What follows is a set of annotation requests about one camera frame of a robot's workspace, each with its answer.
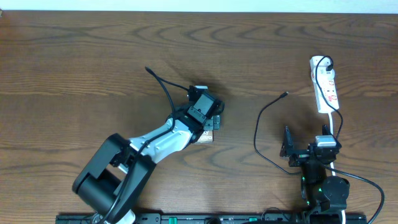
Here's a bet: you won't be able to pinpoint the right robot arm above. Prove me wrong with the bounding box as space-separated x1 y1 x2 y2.
280 125 350 223

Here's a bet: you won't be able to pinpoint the black USB plug adapter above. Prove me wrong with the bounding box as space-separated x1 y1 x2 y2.
326 64 333 72

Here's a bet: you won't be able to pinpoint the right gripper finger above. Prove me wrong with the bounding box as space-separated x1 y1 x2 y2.
322 125 341 149
279 126 294 157

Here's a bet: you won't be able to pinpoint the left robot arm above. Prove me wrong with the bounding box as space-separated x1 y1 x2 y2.
72 86 224 223

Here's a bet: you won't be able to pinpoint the black USB-C charging cable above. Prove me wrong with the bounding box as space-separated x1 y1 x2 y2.
253 55 344 175

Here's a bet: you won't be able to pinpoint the white power strip red switches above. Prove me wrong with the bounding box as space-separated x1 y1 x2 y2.
310 55 339 114

